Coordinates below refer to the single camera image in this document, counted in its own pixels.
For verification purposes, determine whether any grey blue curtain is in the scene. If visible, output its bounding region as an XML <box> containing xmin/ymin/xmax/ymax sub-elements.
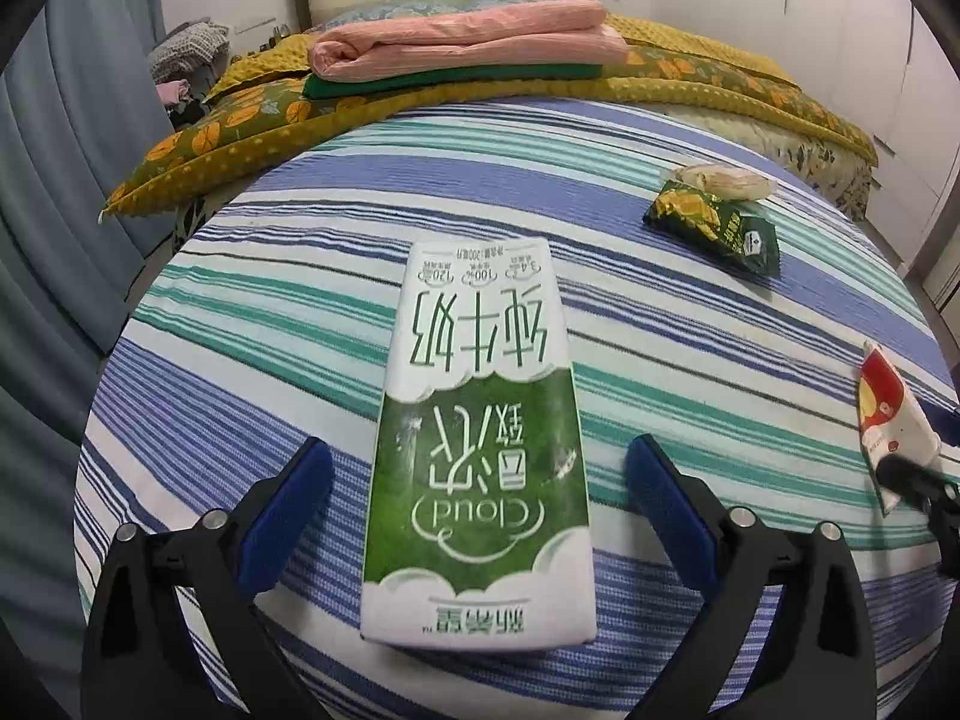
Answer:
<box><xmin>0</xmin><ymin>0</ymin><xmax>177</xmax><ymax>691</ymax></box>

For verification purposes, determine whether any pale yellow snack packet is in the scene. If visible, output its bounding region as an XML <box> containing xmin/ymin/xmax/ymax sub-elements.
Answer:
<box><xmin>660</xmin><ymin>163</ymin><xmax>773</xmax><ymax>201</ymax></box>

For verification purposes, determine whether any white red paper wrapper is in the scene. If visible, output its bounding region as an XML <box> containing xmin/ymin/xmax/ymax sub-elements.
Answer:
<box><xmin>855</xmin><ymin>340</ymin><xmax>942</xmax><ymax>517</ymax></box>

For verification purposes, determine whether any grey knit clothing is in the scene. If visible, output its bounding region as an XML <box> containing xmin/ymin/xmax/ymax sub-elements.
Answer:
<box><xmin>148</xmin><ymin>21</ymin><xmax>231</xmax><ymax>80</ymax></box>

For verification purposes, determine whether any white wardrobe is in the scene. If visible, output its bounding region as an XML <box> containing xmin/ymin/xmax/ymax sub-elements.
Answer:
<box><xmin>780</xmin><ymin>0</ymin><xmax>960</xmax><ymax>301</ymax></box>

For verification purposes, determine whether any pink folded blanket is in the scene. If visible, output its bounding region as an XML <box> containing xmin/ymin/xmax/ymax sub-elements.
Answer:
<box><xmin>309</xmin><ymin>0</ymin><xmax>631</xmax><ymax>83</ymax></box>

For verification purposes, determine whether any green folded cloth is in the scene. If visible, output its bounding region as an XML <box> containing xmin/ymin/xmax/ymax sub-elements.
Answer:
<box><xmin>301</xmin><ymin>60</ymin><xmax>608</xmax><ymax>100</ymax></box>

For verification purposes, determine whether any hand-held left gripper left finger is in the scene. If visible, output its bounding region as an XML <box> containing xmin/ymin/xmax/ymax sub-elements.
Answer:
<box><xmin>81</xmin><ymin>435</ymin><xmax>336</xmax><ymax>720</ymax></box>

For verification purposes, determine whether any dark clothes pile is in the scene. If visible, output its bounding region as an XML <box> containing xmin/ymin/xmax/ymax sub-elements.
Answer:
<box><xmin>169</xmin><ymin>64</ymin><xmax>220</xmax><ymax>128</ymax></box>

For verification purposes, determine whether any yellow floral quilt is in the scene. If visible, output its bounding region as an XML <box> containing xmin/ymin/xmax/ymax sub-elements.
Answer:
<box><xmin>101</xmin><ymin>11</ymin><xmax>878</xmax><ymax>220</ymax></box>

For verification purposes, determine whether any green snack packet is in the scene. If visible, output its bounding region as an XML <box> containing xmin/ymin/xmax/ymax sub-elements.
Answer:
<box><xmin>643</xmin><ymin>186</ymin><xmax>781</xmax><ymax>278</ymax></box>

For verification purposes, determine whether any green white milk carton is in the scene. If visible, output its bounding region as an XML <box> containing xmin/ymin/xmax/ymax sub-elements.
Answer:
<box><xmin>360</xmin><ymin>238</ymin><xmax>599</xmax><ymax>646</ymax></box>

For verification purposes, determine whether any pale floral bedsheet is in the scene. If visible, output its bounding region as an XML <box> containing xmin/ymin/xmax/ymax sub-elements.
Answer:
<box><xmin>667</xmin><ymin>105</ymin><xmax>875</xmax><ymax>222</ymax></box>

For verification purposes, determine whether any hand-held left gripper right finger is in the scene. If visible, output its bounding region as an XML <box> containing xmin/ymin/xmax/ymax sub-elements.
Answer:
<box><xmin>624</xmin><ymin>433</ymin><xmax>878</xmax><ymax>720</ymax></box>

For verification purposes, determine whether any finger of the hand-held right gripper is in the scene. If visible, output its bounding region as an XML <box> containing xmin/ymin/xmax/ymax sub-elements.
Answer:
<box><xmin>876</xmin><ymin>454</ymin><xmax>960</xmax><ymax>578</ymax></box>

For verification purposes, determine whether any blue floral pillow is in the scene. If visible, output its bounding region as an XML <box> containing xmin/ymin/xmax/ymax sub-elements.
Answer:
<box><xmin>319</xmin><ymin>0</ymin><xmax>488</xmax><ymax>31</ymax></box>

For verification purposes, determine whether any blue green striped bedsheet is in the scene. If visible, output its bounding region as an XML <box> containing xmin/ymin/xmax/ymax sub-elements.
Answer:
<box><xmin>75</xmin><ymin>94</ymin><xmax>960</xmax><ymax>720</ymax></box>

